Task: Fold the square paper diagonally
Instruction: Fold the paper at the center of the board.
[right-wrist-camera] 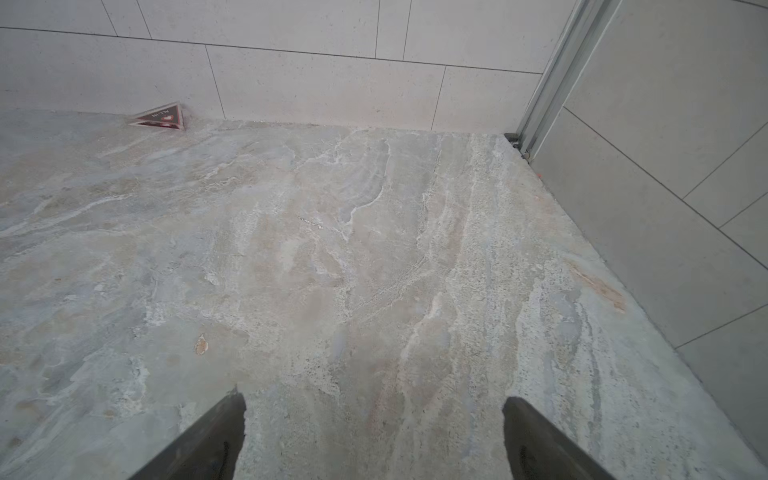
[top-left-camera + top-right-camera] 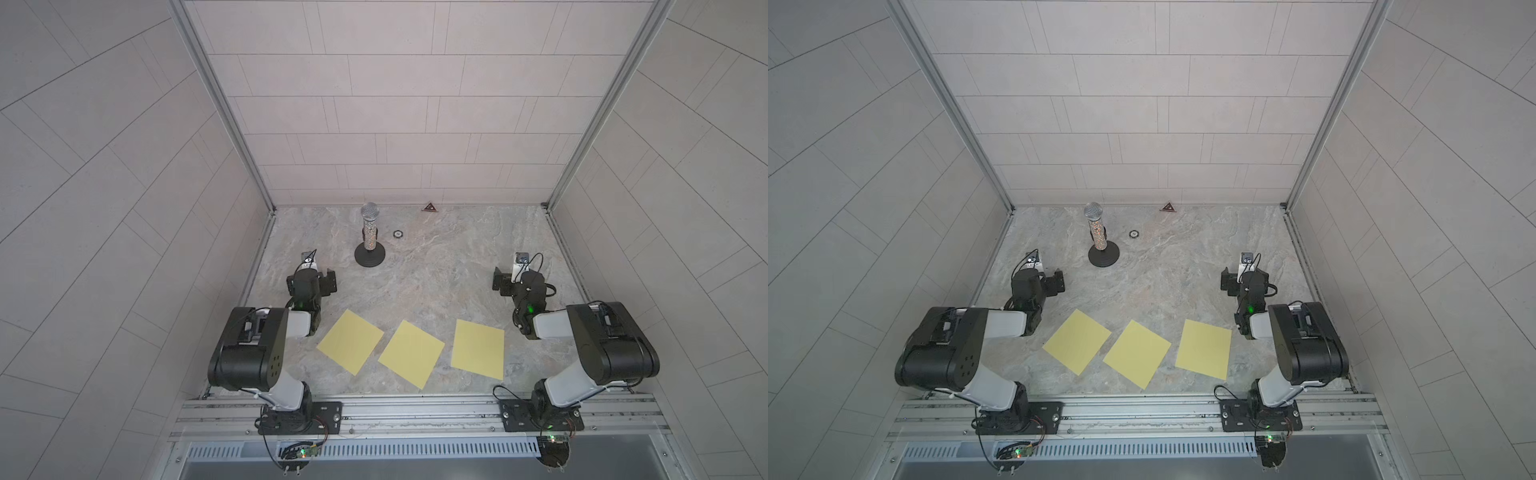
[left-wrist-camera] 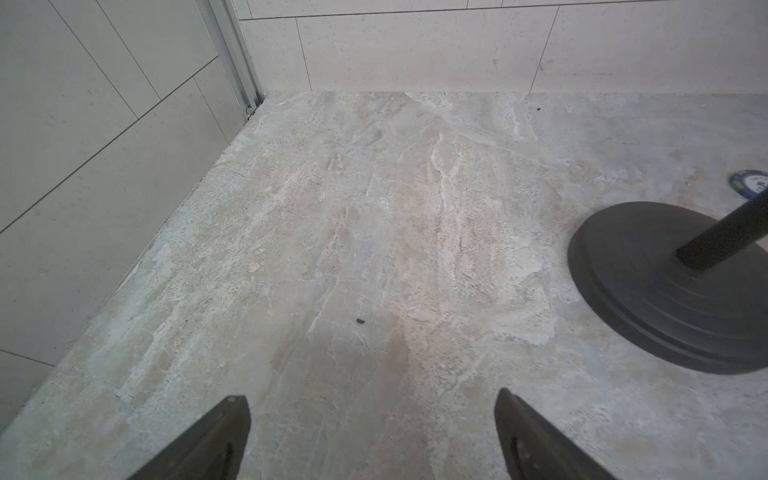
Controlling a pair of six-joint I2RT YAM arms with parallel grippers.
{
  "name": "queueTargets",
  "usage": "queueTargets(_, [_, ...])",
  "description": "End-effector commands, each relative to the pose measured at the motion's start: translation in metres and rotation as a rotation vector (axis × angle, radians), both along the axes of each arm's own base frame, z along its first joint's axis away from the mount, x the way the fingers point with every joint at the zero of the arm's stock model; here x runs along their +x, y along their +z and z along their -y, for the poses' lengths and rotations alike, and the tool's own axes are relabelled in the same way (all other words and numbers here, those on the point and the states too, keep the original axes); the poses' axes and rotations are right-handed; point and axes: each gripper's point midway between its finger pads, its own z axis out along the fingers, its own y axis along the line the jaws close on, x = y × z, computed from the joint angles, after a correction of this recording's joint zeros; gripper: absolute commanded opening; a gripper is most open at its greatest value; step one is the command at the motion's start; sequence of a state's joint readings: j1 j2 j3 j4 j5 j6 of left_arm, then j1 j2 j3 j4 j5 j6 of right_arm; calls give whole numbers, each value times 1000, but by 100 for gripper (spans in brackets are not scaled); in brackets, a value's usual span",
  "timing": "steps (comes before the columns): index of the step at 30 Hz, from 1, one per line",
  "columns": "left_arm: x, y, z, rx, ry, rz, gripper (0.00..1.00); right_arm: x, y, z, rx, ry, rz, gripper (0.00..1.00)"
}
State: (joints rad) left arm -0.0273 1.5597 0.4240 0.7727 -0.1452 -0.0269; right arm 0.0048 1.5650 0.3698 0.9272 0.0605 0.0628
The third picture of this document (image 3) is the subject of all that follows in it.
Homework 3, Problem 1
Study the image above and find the black round-base stand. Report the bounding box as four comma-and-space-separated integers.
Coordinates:
568, 193, 767, 375

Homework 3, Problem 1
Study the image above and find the metal corner profile left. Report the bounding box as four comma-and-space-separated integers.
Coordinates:
196, 0, 264, 118

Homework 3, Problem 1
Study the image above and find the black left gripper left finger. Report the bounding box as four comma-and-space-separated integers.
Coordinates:
130, 395, 251, 480

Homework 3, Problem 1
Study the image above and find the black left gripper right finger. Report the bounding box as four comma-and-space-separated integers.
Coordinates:
494, 388, 613, 479

